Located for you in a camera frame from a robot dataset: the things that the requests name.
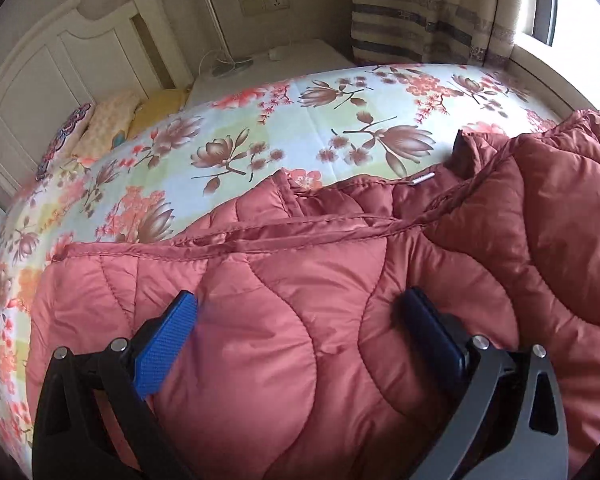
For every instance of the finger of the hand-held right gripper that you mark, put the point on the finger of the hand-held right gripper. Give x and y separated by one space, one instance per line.
463 152

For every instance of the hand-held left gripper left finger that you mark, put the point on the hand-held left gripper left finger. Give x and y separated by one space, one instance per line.
162 345

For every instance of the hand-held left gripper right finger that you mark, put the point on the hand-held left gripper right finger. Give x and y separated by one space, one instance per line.
430 335

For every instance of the pink quilted coat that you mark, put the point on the pink quilted coat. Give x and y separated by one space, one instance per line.
290 310

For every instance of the cream window sill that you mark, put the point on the cream window sill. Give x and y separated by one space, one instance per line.
555 75

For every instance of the striped beige curtain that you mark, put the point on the striped beige curtain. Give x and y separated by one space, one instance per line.
405 10

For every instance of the floral bed sheet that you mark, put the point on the floral bed sheet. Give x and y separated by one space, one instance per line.
290 130

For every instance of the white nightstand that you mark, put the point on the white nightstand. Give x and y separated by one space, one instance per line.
310 55

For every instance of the white oval device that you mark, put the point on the white oval device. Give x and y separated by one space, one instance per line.
279 53

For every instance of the cream textured pillow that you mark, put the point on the cream textured pillow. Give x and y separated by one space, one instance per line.
107 120

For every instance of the yellow pillow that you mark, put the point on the yellow pillow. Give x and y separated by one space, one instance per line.
157 110

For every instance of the purple patterned pillow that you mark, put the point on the purple patterned pillow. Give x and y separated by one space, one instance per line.
67 127

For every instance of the white pole desk lamp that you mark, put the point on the white pole desk lamp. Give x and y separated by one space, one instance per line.
215 15

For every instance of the white wooden headboard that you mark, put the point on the white wooden headboard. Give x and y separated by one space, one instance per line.
55 70

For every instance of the white wall socket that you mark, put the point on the white wall socket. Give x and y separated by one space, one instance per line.
277 0

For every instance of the beige wall switch plate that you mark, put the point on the beige wall switch plate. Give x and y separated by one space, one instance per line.
251 6

